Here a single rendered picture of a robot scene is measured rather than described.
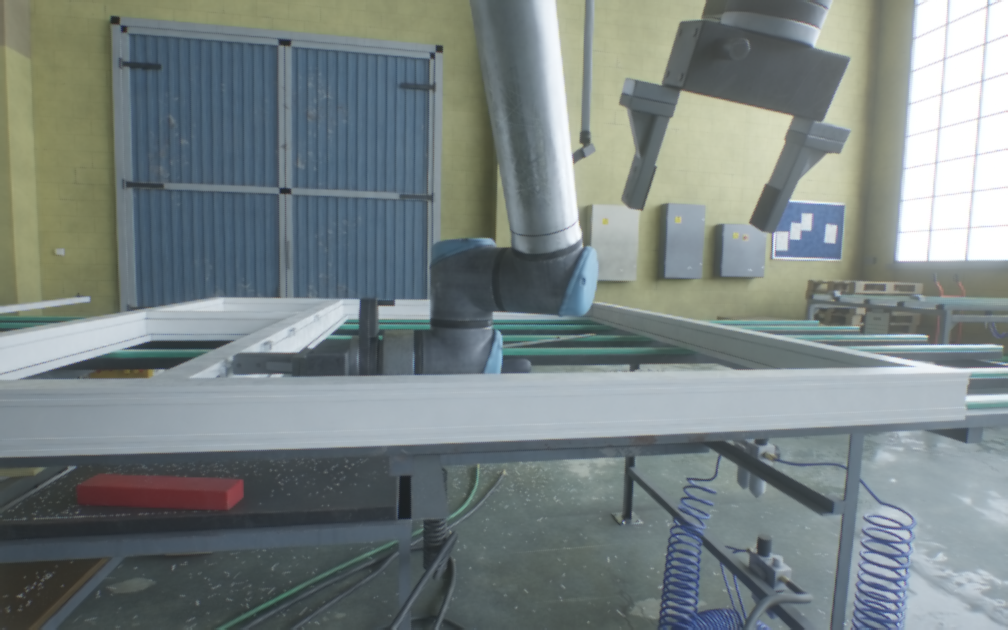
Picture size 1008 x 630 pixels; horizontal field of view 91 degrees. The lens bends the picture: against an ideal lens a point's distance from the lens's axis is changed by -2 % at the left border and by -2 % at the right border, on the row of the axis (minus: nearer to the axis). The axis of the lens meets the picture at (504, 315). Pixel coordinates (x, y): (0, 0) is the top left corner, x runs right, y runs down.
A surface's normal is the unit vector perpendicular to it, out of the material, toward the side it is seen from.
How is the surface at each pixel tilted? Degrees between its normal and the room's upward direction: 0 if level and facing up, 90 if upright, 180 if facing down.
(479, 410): 90
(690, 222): 90
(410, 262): 90
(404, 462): 90
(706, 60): 113
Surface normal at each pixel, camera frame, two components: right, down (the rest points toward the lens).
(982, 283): -0.98, 0.00
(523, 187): -0.43, 0.53
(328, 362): 0.18, 0.09
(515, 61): -0.15, 0.53
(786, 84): 0.08, 0.48
